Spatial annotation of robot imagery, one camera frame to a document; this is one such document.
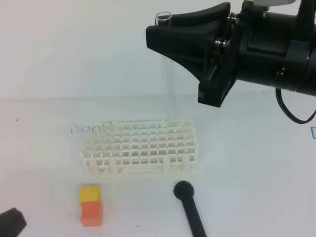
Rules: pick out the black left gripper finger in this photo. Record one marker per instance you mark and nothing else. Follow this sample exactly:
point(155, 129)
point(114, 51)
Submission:
point(12, 223)

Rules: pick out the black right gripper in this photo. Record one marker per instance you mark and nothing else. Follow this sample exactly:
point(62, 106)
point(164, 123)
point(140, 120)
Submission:
point(218, 47)

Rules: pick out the clear glass test tube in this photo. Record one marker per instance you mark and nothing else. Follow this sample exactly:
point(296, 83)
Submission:
point(169, 74)

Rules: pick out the clear test tube in rack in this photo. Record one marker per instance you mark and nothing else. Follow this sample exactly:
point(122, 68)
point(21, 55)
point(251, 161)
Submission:
point(108, 135)
point(87, 141)
point(79, 139)
point(97, 141)

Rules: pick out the white plastic test tube rack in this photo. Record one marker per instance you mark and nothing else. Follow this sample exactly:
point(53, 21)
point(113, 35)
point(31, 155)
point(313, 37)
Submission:
point(143, 147)

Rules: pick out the orange cube block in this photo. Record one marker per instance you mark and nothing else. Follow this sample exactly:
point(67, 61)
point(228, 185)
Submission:
point(92, 214)

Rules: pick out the yellow cube block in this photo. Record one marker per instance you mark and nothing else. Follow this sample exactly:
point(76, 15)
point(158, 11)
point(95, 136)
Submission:
point(89, 194)

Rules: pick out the black round-headed spoon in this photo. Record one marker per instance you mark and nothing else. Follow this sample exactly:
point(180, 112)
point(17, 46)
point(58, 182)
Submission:
point(184, 191)

